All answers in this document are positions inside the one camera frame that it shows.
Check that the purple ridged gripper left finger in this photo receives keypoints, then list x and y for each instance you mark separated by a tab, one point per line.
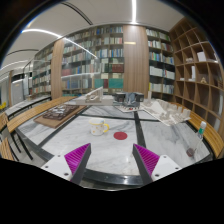
77	161

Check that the wooden cubby shelf right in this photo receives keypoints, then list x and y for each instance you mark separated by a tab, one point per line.
199	83

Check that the wooden slatted bench left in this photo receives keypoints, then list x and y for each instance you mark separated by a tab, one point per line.
9	128

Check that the wooden slatted bench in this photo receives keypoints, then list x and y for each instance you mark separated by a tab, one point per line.
9	128
210	134

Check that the white building model centre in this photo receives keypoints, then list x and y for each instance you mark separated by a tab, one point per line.
94	97

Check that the white mug with yellow handle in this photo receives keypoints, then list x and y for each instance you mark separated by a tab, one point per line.
98	126

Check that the white architectural model right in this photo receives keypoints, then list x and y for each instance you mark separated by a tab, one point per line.
167	113

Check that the large book-filled bookshelf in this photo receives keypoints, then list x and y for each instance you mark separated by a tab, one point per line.
113	57

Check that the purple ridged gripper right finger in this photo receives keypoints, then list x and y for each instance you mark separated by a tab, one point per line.
146	162

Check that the red round sticker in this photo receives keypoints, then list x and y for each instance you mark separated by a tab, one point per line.
120	135

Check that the brown architectural model board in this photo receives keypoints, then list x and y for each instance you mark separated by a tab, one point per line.
56	116

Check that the wooden slatted bench right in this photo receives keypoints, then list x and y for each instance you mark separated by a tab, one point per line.
210	134

